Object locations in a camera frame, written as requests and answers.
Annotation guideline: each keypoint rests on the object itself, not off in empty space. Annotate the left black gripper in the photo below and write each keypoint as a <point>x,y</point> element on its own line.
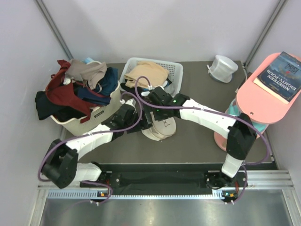
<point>139,128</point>

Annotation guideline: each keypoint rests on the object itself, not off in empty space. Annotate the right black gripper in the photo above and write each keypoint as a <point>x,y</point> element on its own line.
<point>147,110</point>

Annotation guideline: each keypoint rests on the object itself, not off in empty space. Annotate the dark red bra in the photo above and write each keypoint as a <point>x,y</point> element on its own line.
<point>65,83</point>

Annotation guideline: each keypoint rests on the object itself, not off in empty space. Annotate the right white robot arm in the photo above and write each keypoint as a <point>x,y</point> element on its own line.
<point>237,130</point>

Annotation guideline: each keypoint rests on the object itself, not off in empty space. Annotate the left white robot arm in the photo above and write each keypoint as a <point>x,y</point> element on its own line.
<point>60,165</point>

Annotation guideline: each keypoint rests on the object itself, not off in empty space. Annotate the cream laundry hamper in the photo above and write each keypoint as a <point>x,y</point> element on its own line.
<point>99,114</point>

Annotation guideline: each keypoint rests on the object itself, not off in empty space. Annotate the grey garment in basket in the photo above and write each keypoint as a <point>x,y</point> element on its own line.
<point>170,89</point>

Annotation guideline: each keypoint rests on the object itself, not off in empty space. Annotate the black white sock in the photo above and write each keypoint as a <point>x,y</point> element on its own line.
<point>143,92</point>

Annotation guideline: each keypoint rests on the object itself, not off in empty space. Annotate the beige folded garment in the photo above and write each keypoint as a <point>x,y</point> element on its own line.
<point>155,73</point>

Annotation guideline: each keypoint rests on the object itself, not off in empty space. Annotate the white perforated plastic basket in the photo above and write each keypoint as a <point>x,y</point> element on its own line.
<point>175,71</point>

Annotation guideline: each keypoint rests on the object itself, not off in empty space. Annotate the taupe garment on hamper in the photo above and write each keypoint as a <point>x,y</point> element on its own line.
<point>90,73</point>

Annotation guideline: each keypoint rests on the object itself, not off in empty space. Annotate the teal item under table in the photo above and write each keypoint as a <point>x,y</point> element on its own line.
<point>233,110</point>

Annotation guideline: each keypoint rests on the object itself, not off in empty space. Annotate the black garment pile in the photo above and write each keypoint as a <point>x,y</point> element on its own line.
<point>64,105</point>

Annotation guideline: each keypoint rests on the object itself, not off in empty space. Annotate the pink two-tier side table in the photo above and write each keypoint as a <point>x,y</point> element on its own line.
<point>258,104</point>

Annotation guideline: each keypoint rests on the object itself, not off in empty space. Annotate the dark blue paperback book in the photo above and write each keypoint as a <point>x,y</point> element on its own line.
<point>281,78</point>

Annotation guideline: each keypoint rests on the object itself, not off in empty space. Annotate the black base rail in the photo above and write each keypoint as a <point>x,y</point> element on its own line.
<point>160,178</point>

